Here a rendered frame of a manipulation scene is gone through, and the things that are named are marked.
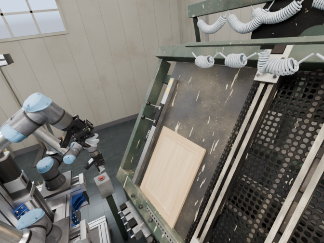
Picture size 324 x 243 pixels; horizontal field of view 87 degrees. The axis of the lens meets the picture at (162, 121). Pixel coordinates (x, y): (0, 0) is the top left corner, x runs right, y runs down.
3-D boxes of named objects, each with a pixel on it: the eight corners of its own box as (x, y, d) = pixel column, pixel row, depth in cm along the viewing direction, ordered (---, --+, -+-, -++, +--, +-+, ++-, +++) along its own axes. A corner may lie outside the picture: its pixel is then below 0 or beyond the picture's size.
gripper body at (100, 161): (105, 164, 148) (101, 153, 142) (96, 169, 144) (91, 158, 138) (103, 160, 154) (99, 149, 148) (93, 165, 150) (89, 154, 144)
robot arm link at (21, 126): (24, 134, 70) (46, 117, 71) (17, 148, 60) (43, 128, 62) (5, 122, 65) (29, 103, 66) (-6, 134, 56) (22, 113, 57)
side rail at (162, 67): (129, 166, 176) (119, 166, 169) (167, 63, 164) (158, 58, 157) (131, 169, 172) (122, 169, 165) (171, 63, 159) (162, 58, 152)
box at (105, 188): (99, 191, 164) (93, 178, 156) (110, 184, 170) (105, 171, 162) (102, 199, 155) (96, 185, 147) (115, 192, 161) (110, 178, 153)
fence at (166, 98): (135, 180, 153) (131, 180, 151) (173, 79, 143) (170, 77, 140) (138, 183, 150) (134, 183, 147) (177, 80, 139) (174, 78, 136)
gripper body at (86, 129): (96, 136, 77) (76, 122, 68) (80, 146, 78) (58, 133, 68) (94, 125, 82) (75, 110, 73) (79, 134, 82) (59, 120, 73)
